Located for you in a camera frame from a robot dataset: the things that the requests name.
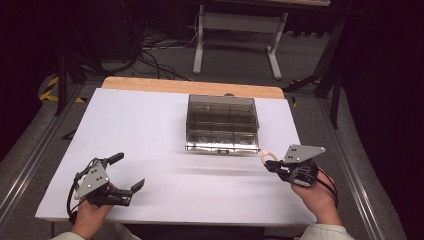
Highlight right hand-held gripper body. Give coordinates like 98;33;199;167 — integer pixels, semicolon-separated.
279;144;327;188

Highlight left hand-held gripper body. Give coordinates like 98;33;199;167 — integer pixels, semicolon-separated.
73;158;134;207

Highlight beige rope ring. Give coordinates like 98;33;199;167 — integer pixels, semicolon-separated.
259;149;278;166

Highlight smoky acrylic drawer organizer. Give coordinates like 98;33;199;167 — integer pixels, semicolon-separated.
184;93;261;155

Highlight person's left hand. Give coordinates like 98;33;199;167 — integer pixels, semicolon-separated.
70;199;115;240

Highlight person's right hand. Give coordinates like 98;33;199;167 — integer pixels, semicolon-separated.
290;170;343;226

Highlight white table cover sheet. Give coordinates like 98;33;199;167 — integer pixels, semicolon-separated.
34;87;318;226

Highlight black metal stand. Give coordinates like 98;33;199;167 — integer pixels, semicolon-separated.
54;49;88;116
283;13;354;130

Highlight yellow black floor tape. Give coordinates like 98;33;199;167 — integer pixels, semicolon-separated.
39;76;86;104

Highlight white metal stand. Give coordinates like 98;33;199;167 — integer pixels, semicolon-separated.
192;3;290;81

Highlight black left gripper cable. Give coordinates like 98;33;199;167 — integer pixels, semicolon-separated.
66;158;98;222

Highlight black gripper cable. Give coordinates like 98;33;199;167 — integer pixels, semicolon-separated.
66;158;98;222
314;167;340;208

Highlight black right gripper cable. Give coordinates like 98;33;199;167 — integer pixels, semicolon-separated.
314;167;340;208

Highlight aluminium floor rail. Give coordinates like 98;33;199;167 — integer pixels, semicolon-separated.
315;97;388;240
0;85;85;231

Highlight black floor cables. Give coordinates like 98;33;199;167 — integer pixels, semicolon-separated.
131;29;201;83

